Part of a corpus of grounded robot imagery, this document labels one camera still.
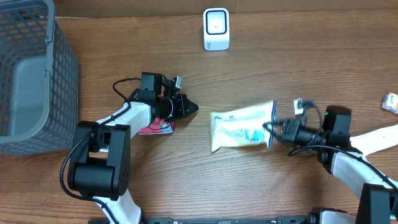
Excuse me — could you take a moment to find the red purple tissue pack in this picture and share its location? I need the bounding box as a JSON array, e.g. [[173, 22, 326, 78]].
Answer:
[[138, 118, 175, 135]]

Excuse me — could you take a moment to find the yellow orange snack bag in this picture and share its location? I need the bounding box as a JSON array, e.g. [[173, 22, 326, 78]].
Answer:
[[210, 100, 276, 153]]

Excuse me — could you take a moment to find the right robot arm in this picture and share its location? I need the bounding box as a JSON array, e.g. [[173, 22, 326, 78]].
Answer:
[[263, 105, 397, 223]]

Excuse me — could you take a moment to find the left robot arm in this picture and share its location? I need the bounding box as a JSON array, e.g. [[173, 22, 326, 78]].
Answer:
[[59, 72, 198, 224]]

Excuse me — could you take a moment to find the white barcode scanner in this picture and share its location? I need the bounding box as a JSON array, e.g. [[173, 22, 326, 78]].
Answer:
[[203, 7, 230, 51]]

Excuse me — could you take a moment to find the small orange white box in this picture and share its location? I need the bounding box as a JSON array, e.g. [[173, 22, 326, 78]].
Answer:
[[381, 92, 398, 114]]

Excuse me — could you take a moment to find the dark grey plastic basket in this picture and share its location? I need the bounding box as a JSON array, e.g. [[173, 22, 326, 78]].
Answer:
[[1, 0, 80, 155]]

